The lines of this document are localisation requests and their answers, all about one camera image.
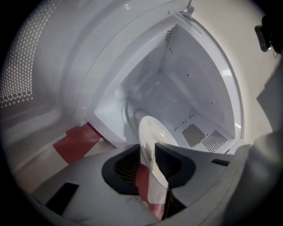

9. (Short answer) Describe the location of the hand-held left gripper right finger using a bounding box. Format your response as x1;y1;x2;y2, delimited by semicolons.
154;142;236;214

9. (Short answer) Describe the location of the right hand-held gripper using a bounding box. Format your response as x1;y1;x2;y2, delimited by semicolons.
221;66;283;219

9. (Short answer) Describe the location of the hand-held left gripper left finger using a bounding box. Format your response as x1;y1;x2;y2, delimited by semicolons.
44;144;155;226

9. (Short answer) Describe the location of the small white dish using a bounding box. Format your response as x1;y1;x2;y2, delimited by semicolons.
137;115;180;191

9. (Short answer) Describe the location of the white microwave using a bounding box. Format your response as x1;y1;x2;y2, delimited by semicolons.
0;0;246;155

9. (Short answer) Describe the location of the pink checkered tablecloth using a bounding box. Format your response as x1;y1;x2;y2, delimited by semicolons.
52;123;169;220

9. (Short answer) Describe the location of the glass turntable tray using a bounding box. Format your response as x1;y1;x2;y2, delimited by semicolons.
120;97;155;126

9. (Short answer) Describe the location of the black head-worn camera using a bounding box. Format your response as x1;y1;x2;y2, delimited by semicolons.
254;23;275;53

